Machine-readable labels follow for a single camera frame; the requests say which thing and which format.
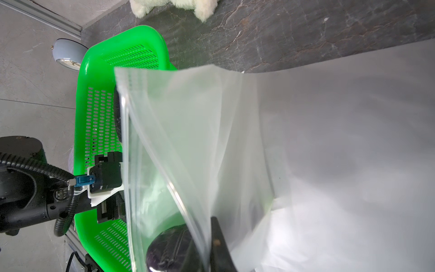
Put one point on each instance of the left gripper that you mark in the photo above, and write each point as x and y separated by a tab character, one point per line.
114	207

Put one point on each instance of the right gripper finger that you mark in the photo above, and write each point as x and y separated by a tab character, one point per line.
220	257

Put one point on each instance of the clear zip-top bag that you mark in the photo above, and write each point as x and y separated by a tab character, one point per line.
328	167

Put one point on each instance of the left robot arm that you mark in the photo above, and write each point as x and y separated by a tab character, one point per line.
34	192

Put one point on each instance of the green plastic basket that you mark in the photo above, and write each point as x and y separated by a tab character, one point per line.
141	47

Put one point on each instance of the white plush toy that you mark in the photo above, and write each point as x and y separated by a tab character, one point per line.
203	9

